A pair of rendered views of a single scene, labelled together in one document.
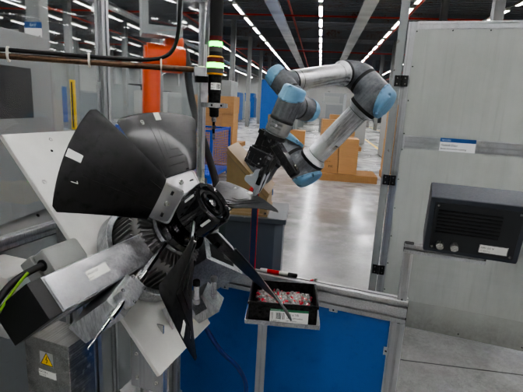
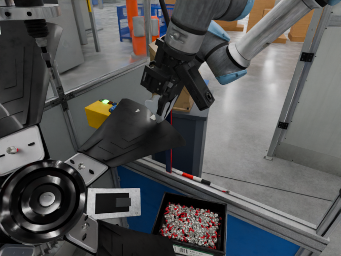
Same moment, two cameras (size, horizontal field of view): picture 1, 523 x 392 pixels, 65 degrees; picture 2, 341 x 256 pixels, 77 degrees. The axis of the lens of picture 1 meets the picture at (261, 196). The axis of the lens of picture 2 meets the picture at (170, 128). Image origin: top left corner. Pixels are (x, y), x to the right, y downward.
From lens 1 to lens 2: 0.83 m
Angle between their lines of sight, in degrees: 23
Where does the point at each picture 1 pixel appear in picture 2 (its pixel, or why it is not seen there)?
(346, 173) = not seen: hidden behind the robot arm
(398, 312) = (313, 244)
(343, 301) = (254, 218)
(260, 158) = (159, 83)
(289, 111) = (198, 10)
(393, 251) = (298, 114)
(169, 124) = (11, 42)
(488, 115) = not seen: outside the picture
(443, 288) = (333, 143)
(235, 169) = not seen: hidden behind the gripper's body
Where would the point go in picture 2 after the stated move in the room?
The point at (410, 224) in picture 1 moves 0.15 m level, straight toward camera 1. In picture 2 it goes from (317, 94) to (317, 101)
